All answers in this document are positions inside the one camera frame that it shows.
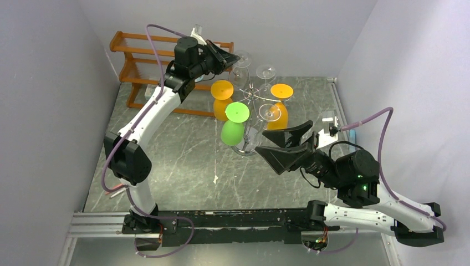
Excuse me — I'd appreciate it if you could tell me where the silver pen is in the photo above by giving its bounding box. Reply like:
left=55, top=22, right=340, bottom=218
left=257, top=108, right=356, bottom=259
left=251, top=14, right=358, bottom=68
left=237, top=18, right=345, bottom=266
left=109, top=188, right=125, bottom=198

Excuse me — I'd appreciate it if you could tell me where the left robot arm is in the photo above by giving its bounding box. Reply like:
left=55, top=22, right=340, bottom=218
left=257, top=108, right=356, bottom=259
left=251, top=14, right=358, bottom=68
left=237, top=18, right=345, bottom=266
left=104, top=36, right=241, bottom=233

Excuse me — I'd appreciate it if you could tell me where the clear wine glass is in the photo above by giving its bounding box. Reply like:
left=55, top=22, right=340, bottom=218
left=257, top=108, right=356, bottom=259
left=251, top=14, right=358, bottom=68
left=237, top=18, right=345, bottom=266
left=256, top=64, right=277, bottom=93

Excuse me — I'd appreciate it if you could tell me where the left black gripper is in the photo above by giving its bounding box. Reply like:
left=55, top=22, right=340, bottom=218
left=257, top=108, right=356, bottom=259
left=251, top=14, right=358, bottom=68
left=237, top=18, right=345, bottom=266
left=193, top=42, right=242, bottom=81

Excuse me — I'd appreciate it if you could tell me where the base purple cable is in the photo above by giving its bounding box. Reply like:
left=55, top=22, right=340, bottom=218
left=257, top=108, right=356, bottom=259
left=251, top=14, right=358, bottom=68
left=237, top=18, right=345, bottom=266
left=134, top=216, right=195, bottom=259

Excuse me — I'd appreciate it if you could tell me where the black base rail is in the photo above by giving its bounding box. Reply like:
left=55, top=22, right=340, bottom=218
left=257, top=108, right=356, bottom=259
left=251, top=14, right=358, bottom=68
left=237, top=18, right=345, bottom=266
left=121, top=207, right=339, bottom=247

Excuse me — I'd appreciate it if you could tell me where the blue object at wall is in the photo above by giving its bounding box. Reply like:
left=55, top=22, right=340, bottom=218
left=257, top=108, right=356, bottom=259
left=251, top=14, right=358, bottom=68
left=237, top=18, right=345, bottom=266
left=349, top=129, right=357, bottom=144

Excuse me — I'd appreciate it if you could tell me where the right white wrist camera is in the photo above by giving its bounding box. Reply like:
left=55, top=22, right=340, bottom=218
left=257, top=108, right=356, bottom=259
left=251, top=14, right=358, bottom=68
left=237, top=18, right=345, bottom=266
left=318, top=110, right=339, bottom=148

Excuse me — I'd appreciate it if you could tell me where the green plastic goblet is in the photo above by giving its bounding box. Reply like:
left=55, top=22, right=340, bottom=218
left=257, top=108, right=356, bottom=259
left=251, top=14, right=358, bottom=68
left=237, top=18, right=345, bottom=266
left=221, top=102, right=250, bottom=146

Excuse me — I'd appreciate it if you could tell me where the chrome wine glass rack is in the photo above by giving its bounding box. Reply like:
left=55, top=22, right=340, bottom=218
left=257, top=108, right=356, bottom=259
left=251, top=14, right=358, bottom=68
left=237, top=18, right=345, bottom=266
left=232, top=70, right=279, bottom=157

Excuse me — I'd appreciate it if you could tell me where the orange plastic goblet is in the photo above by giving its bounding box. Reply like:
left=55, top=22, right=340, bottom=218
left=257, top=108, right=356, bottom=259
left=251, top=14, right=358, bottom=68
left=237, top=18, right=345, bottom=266
left=267, top=84, right=294, bottom=130
left=211, top=80, right=234, bottom=121

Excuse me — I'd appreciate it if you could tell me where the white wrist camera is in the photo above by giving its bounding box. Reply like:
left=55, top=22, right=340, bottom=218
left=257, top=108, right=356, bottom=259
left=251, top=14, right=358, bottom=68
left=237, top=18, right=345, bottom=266
left=190, top=24, right=207, bottom=45
left=318, top=110, right=339, bottom=148

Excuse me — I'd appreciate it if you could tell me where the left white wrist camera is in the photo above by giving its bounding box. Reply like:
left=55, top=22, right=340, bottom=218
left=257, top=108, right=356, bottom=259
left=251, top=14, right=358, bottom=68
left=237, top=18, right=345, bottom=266
left=190, top=24, right=207, bottom=45

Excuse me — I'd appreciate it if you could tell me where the small white box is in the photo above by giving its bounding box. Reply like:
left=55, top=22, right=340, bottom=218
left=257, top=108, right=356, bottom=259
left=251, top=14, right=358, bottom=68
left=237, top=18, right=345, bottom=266
left=144, top=84, right=155, bottom=99

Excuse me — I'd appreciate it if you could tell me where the wooden shelf rack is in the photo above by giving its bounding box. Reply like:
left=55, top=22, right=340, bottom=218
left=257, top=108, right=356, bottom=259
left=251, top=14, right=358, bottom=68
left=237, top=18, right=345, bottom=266
left=109, top=31, right=234, bottom=117

